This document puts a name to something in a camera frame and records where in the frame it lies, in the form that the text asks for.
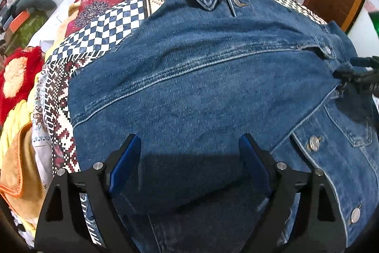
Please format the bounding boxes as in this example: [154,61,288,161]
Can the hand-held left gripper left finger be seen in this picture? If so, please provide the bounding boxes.
[35,134,141,253]

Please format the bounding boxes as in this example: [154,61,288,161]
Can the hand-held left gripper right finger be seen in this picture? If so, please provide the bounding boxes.
[239,133,347,253]

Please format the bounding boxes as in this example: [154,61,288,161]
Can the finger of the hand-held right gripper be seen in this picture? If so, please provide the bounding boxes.
[332,68,379,95]
[350,55,379,69]

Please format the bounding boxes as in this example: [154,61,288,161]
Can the blue denim jacket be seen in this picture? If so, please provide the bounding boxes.
[68,0,379,253]

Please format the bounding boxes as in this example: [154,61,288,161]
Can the orange-trimmed cloth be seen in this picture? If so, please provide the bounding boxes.
[0,123,45,198]

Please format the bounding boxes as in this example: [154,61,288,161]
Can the yellow cloth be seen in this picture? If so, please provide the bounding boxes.
[0,99,33,153]

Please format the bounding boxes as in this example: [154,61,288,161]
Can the red and orange plush toy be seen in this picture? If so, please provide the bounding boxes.
[0,46,45,127]

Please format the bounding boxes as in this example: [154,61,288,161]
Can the patchwork printed bedspread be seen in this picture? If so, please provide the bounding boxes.
[32,0,330,250]

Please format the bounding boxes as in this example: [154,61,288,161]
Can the white cloth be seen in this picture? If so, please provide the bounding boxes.
[31,0,78,50]

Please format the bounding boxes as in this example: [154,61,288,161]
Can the green patterned box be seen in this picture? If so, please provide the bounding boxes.
[5,12,50,55]

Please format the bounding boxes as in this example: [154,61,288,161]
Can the orange box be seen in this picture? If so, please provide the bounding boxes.
[9,10,31,32]

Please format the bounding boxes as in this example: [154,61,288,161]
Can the grey cushion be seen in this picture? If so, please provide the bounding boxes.
[17,0,57,16]

